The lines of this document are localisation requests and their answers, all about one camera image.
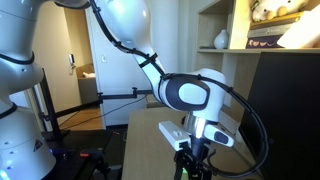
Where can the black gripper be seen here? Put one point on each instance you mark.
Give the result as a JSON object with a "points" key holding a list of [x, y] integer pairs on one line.
{"points": [[201, 150]]}

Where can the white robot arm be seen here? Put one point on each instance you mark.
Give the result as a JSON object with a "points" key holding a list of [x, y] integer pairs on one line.
{"points": [[126, 20]]}

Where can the white cup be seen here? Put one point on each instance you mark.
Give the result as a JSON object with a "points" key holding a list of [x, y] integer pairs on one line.
{"points": [[238, 136]]}

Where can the white keyboard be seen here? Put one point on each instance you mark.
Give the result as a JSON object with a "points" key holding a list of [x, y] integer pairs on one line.
{"points": [[231, 125]]}

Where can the black robot cart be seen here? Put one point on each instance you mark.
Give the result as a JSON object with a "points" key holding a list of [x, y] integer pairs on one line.
{"points": [[86, 143]]}

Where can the black computer monitor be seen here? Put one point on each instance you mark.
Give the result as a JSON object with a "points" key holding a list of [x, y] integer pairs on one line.
{"points": [[290, 116]]}

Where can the light wood shelf unit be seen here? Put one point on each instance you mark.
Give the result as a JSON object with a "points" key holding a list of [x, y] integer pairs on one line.
{"points": [[213, 40]]}

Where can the beige sofa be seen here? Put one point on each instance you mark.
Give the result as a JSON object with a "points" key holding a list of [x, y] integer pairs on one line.
{"points": [[87, 88]]}

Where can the white vase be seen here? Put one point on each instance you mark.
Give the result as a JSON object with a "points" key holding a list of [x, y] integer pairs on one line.
{"points": [[221, 40]]}

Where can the purple book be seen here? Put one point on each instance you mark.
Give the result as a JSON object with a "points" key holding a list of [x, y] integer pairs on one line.
{"points": [[263, 42]]}

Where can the black tripod pole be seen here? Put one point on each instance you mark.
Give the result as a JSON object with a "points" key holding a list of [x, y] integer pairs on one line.
{"points": [[50, 110]]}

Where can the grey book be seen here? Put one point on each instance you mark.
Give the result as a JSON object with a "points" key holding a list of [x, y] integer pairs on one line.
{"points": [[266, 32]]}

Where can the yellow book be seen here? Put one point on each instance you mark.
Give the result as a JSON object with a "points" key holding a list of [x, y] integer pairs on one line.
{"points": [[273, 22]]}

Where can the white plush toy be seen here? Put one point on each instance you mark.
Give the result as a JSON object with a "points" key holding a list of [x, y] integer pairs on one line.
{"points": [[266, 11]]}

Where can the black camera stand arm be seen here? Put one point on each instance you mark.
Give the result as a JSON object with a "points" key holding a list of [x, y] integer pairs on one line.
{"points": [[116, 96]]}

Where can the white light switch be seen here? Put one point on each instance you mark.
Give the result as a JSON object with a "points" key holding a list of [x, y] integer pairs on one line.
{"points": [[104, 58]]}

